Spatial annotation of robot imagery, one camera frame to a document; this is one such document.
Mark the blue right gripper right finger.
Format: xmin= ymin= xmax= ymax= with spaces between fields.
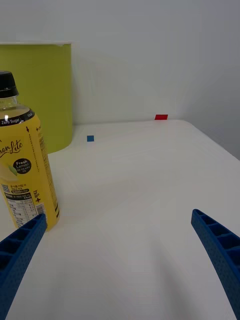
xmin=191 ymin=208 xmax=240 ymax=320

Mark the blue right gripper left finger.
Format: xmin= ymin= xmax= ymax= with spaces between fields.
xmin=0 ymin=213 xmax=48 ymax=320

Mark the yellow bottle with black cap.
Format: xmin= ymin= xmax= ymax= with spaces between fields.
xmin=0 ymin=70 xmax=61 ymax=232

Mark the yellow-green plastic bin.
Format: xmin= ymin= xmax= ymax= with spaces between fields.
xmin=0 ymin=41 xmax=74 ymax=155

